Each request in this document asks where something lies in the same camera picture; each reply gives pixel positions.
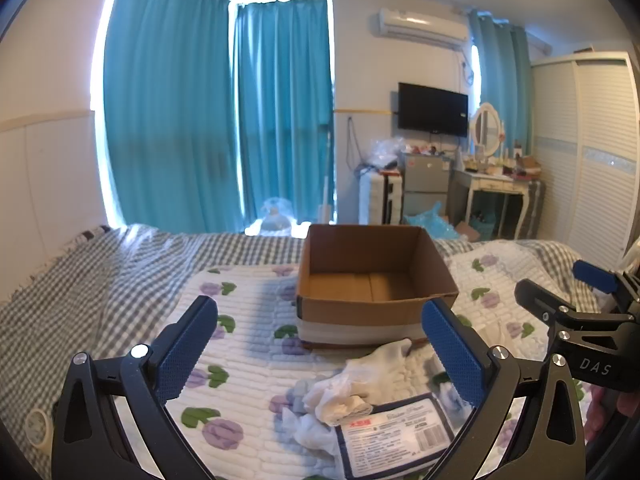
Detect group of cosmetics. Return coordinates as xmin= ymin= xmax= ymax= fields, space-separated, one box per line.
xmin=462 ymin=145 xmax=543 ymax=181

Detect white sock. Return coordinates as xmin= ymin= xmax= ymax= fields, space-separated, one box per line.
xmin=345 ymin=338 xmax=436 ymax=396

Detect clear tape roll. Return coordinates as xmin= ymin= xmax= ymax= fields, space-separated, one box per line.
xmin=25 ymin=408 xmax=51 ymax=447

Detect teal basket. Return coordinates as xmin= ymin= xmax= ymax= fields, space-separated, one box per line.
xmin=470 ymin=210 xmax=501 ymax=241

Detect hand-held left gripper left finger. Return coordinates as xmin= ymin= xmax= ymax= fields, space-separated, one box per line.
xmin=51 ymin=295 xmax=221 ymax=480

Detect small cardboard carton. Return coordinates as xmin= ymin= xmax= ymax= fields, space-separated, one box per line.
xmin=452 ymin=220 xmax=481 ymax=242

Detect floral quilt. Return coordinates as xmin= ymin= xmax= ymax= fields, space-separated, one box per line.
xmin=165 ymin=252 xmax=601 ymax=480

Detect oval white mirror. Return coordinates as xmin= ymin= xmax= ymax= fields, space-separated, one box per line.
xmin=469 ymin=102 xmax=505 ymax=158

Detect white cloth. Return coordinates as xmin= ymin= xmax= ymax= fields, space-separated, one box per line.
xmin=282 ymin=407 xmax=346 ymax=461

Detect black wall television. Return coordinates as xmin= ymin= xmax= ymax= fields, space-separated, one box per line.
xmin=397 ymin=81 xmax=470 ymax=138

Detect wide teal curtain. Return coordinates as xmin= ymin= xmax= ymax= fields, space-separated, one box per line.
xmin=102 ymin=0 xmax=246 ymax=235

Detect small grey fridge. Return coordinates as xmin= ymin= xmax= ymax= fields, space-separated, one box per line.
xmin=401 ymin=152 xmax=453 ymax=226

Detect person's right hand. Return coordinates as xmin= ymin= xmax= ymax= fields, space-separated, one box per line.
xmin=584 ymin=387 xmax=638 ymax=443

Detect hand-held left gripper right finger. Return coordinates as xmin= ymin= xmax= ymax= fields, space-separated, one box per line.
xmin=421 ymin=299 xmax=587 ymax=480

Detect dark-bordered labelled packet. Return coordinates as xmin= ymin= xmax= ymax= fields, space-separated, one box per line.
xmin=334 ymin=392 xmax=458 ymax=479

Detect white dressing table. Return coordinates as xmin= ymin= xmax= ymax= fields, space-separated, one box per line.
xmin=450 ymin=167 xmax=533 ymax=241

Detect clear plastic bags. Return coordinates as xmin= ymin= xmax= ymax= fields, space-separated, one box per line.
xmin=355 ymin=137 xmax=408 ymax=176

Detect white drawer cabinet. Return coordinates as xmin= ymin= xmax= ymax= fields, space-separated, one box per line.
xmin=359 ymin=170 xmax=405 ymax=226

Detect hanging wall cable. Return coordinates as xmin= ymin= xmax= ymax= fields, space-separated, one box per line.
xmin=347 ymin=116 xmax=366 ymax=171

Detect white air conditioner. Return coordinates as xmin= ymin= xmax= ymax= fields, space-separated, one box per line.
xmin=376 ymin=7 xmax=471 ymax=52

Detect blue plastic bag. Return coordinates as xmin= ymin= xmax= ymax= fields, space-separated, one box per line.
xmin=404 ymin=201 xmax=461 ymax=241

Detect narrow teal curtain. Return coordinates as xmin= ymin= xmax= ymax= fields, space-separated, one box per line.
xmin=467 ymin=7 xmax=533 ymax=156

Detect white wardrobe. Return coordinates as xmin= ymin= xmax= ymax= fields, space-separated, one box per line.
xmin=530 ymin=51 xmax=640 ymax=261

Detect brown cardboard box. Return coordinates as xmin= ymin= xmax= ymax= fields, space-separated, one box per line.
xmin=295 ymin=223 xmax=460 ymax=350

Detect pale bluish cloth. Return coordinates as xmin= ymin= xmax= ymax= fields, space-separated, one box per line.
xmin=434 ymin=374 xmax=476 ymax=411

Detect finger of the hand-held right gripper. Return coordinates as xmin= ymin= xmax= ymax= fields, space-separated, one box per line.
xmin=515 ymin=279 xmax=640 ymax=346
xmin=572 ymin=259 xmax=640 ymax=313

